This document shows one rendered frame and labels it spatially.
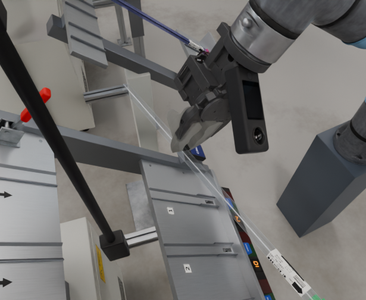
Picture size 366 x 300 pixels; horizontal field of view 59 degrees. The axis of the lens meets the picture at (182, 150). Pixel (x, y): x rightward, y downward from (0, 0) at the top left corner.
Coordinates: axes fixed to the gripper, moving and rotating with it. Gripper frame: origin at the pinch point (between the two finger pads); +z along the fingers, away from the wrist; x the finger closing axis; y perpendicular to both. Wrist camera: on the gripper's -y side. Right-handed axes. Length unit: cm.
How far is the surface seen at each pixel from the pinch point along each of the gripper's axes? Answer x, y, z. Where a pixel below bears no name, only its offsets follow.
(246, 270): -14.0, -20.7, 14.1
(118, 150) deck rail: 5.4, 7.4, 9.5
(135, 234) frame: -22, 6, 61
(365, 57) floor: -194, 59, 5
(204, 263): -4.3, -16.6, 13.2
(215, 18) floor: -140, 138, 46
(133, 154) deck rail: 1.9, 6.7, 10.4
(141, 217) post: -43, 21, 86
